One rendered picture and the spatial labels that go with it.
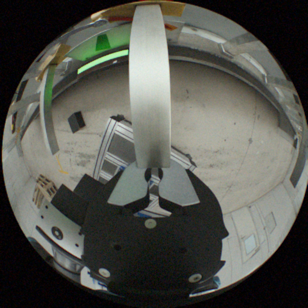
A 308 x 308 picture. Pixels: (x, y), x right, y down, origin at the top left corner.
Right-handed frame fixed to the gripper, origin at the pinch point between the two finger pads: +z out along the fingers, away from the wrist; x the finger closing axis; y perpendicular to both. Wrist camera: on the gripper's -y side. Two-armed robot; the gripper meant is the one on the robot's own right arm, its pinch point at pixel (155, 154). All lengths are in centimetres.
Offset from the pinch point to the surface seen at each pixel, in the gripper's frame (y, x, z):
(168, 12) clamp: -24.4, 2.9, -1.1
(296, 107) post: -26, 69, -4
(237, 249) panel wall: 244, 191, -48
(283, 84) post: -26, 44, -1
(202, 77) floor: -36, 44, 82
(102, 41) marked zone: -24.4, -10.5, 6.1
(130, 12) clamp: -24.4, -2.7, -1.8
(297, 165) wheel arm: -3.5, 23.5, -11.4
